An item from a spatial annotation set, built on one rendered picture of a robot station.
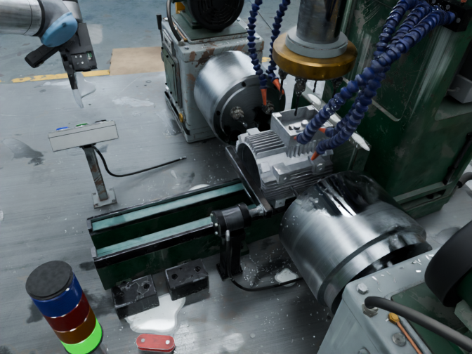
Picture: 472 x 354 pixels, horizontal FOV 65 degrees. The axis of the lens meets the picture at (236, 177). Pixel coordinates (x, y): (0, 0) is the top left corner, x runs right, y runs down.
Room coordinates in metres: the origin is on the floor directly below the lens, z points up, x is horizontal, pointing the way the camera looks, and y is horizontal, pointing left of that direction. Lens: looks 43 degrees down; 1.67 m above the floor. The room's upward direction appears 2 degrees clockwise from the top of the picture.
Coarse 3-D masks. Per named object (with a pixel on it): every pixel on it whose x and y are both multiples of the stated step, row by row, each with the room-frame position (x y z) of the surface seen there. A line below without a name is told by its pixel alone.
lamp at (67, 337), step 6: (90, 306) 0.28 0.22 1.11; (90, 312) 0.27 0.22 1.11; (90, 318) 0.26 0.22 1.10; (84, 324) 0.25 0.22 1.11; (90, 324) 0.26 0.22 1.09; (54, 330) 0.24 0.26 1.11; (72, 330) 0.24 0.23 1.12; (78, 330) 0.24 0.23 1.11; (84, 330) 0.25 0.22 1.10; (90, 330) 0.25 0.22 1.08; (60, 336) 0.24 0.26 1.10; (66, 336) 0.23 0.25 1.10; (72, 336) 0.24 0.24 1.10; (78, 336) 0.24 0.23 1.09; (84, 336) 0.24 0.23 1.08; (66, 342) 0.24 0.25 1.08; (72, 342) 0.24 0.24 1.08; (78, 342) 0.24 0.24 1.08
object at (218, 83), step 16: (208, 64) 1.06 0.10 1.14; (224, 64) 1.03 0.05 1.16; (240, 64) 1.02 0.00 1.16; (208, 80) 1.00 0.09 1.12; (224, 80) 0.96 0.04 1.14; (240, 80) 0.94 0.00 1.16; (256, 80) 0.96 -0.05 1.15; (208, 96) 0.96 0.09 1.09; (224, 96) 0.92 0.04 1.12; (240, 96) 0.93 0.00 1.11; (256, 96) 0.95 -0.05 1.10; (272, 96) 0.98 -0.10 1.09; (208, 112) 0.93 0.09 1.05; (224, 112) 0.91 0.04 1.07; (240, 112) 0.91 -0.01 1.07; (256, 112) 0.96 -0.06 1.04; (224, 128) 0.91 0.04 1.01; (240, 128) 0.94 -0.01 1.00
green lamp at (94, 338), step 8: (96, 320) 0.28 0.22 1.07; (96, 328) 0.27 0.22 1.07; (88, 336) 0.25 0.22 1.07; (96, 336) 0.26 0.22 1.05; (64, 344) 0.24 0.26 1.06; (72, 344) 0.24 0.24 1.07; (80, 344) 0.24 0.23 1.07; (88, 344) 0.24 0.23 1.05; (96, 344) 0.25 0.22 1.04; (72, 352) 0.24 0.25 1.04; (80, 352) 0.24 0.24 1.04
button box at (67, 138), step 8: (112, 120) 0.83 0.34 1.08; (72, 128) 0.78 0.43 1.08; (80, 128) 0.79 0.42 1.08; (88, 128) 0.79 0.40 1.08; (96, 128) 0.80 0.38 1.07; (104, 128) 0.81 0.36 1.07; (112, 128) 0.81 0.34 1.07; (48, 136) 0.75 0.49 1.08; (56, 136) 0.76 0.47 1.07; (64, 136) 0.76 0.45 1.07; (72, 136) 0.77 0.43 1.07; (80, 136) 0.78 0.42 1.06; (88, 136) 0.78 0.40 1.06; (96, 136) 0.79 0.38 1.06; (104, 136) 0.79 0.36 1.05; (112, 136) 0.80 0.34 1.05; (56, 144) 0.75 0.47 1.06; (64, 144) 0.75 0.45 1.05; (72, 144) 0.76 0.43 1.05; (80, 144) 0.76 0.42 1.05; (88, 144) 0.77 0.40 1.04
